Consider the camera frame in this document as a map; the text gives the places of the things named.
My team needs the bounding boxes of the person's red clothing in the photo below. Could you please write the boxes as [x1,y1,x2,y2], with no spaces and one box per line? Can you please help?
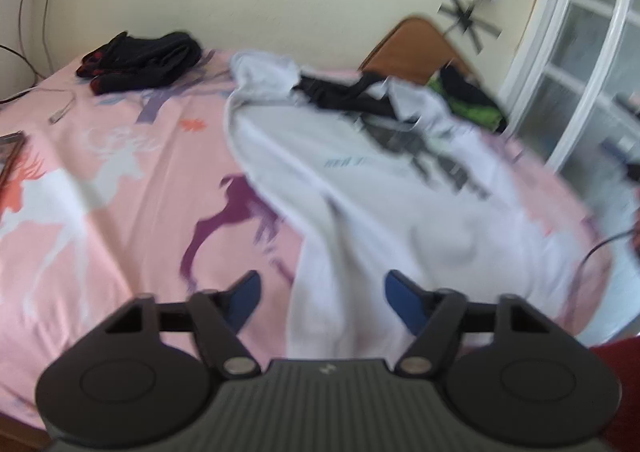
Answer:
[589,336,640,452]

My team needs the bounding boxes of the green and black garment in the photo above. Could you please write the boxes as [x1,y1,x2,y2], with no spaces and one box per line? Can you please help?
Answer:
[427,60,508,133]

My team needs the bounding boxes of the black wall cables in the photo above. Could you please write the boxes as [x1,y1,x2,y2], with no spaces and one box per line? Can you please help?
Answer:
[0,0,55,103]

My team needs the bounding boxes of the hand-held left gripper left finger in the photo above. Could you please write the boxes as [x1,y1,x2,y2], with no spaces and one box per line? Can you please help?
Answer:
[105,270,262,378]

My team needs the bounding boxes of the brown chair cushion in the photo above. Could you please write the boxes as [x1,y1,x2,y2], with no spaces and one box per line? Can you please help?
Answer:
[359,16,481,88]

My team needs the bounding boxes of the white printed t-shirt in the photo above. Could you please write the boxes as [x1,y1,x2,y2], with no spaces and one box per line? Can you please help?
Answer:
[224,50,608,360]

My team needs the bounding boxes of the grey cable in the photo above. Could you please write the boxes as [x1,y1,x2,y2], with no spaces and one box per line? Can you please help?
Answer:
[27,86,77,125]

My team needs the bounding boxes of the pink printed bedsheet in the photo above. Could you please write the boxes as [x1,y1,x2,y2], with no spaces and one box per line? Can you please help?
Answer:
[0,49,621,433]

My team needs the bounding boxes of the white framed glass door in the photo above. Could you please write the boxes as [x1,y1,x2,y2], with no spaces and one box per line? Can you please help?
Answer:
[497,0,640,348]

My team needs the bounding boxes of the black and red garment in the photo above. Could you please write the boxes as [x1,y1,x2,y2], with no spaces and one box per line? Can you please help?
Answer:
[76,30,203,96]

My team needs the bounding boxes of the black cable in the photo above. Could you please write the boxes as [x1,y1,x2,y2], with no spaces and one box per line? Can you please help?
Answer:
[577,226,640,275]

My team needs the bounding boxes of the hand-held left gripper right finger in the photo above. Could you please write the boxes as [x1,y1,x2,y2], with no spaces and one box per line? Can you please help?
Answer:
[385,270,551,376]

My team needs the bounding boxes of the black cloth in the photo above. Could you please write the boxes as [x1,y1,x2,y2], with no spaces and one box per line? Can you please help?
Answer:
[294,72,403,121]

